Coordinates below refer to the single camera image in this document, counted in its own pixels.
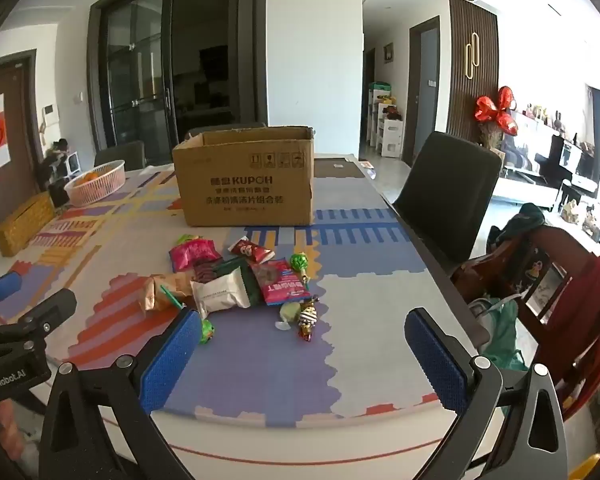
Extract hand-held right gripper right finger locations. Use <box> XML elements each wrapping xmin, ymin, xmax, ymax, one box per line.
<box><xmin>404</xmin><ymin>307</ymin><xmax>568</xmax><ymax>480</ymax></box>

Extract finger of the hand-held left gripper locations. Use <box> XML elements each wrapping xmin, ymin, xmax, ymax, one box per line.
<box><xmin>0</xmin><ymin>271</ymin><xmax>23</xmax><ymax>311</ymax></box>
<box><xmin>7</xmin><ymin>288</ymin><xmax>78</xmax><ymax>348</ymax></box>

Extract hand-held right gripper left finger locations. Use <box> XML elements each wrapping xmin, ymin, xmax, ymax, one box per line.
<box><xmin>39</xmin><ymin>306</ymin><xmax>203</xmax><ymax>480</ymax></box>

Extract small red snack packet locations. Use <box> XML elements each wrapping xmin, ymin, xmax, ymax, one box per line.
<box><xmin>228</xmin><ymin>236</ymin><xmax>276</xmax><ymax>266</ymax></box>

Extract striped candy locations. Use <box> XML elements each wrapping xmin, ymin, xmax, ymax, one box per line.
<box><xmin>296</xmin><ymin>297</ymin><xmax>321</xmax><ymax>343</ymax></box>

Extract green lollipop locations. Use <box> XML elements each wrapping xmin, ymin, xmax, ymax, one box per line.
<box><xmin>289</xmin><ymin>252</ymin><xmax>312</xmax><ymax>286</ymax></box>

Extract brown cardboard box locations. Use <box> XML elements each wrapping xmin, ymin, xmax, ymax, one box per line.
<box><xmin>171</xmin><ymin>126</ymin><xmax>315</xmax><ymax>228</ymax></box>

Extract person's left hand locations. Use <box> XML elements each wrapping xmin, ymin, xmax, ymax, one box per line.
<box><xmin>0</xmin><ymin>401</ymin><xmax>28</xmax><ymax>463</ymax></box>

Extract orange beige snack packet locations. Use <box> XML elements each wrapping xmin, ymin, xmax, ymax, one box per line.
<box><xmin>139</xmin><ymin>274</ymin><xmax>196</xmax><ymax>313</ymax></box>

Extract yellow woven box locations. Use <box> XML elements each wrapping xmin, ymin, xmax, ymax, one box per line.
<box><xmin>0</xmin><ymin>192</ymin><xmax>56</xmax><ymax>257</ymax></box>

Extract teal cloth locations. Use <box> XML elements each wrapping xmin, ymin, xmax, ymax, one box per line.
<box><xmin>467</xmin><ymin>297</ymin><xmax>528</xmax><ymax>371</ymax></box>

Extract white and green snack packet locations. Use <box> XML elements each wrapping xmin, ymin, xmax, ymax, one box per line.
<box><xmin>190</xmin><ymin>257</ymin><xmax>261</xmax><ymax>318</ymax></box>

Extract dark red checkered packet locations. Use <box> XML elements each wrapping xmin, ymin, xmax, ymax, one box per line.
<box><xmin>194</xmin><ymin>260</ymin><xmax>226</xmax><ymax>285</ymax></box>

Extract pink snack packet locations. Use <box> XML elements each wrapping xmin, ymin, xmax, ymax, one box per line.
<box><xmin>169</xmin><ymin>238</ymin><xmax>223</xmax><ymax>272</ymax></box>

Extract pale green candy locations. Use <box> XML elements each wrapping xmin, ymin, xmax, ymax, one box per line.
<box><xmin>278</xmin><ymin>301</ymin><xmax>303</xmax><ymax>332</ymax></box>

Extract magenta snack packet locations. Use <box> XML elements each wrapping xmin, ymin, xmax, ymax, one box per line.
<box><xmin>252</xmin><ymin>259</ymin><xmax>312</xmax><ymax>307</ymax></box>

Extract white plastic basket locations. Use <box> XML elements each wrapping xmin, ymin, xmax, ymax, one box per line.
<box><xmin>63</xmin><ymin>160</ymin><xmax>126</xmax><ymax>207</ymax></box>

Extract black bag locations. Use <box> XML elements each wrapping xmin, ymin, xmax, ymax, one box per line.
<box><xmin>36</xmin><ymin>139</ymin><xmax>72</xmax><ymax>181</ymax></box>

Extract red wooden chair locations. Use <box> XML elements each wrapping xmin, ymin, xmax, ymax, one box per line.
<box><xmin>450</xmin><ymin>225</ymin><xmax>600</xmax><ymax>421</ymax></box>

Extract dark upholstered chair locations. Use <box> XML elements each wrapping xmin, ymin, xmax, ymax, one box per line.
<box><xmin>391</xmin><ymin>131</ymin><xmax>503</xmax><ymax>276</ymax></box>
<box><xmin>184</xmin><ymin>121</ymin><xmax>267</xmax><ymax>142</ymax></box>
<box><xmin>94</xmin><ymin>140</ymin><xmax>147</xmax><ymax>171</ymax></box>

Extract dark green cloth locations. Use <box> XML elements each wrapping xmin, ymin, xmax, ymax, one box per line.
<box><xmin>487</xmin><ymin>202</ymin><xmax>548</xmax><ymax>261</ymax></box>

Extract brown entrance door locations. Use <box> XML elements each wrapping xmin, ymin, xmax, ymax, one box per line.
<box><xmin>0</xmin><ymin>50</ymin><xmax>46</xmax><ymax>248</ymax></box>

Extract yellow object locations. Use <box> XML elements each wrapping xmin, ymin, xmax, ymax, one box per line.
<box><xmin>567</xmin><ymin>452</ymin><xmax>600</xmax><ymax>480</ymax></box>

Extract white shelf unit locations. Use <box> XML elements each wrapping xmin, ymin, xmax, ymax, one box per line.
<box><xmin>367</xmin><ymin>82</ymin><xmax>405</xmax><ymax>158</ymax></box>

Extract red foil balloons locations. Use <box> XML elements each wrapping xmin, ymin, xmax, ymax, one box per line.
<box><xmin>474</xmin><ymin>86</ymin><xmax>520</xmax><ymax>137</ymax></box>

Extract black framed glass door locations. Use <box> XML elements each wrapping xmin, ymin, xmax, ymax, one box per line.
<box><xmin>89</xmin><ymin>0</ymin><xmax>268</xmax><ymax>163</ymax></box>

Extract grey interior door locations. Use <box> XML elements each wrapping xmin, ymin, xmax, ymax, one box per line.
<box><xmin>407</xmin><ymin>16</ymin><xmax>441</xmax><ymax>166</ymax></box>

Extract gold wall ornament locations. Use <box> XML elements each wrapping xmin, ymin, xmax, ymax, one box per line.
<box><xmin>465</xmin><ymin>32</ymin><xmax>481</xmax><ymax>81</ymax></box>

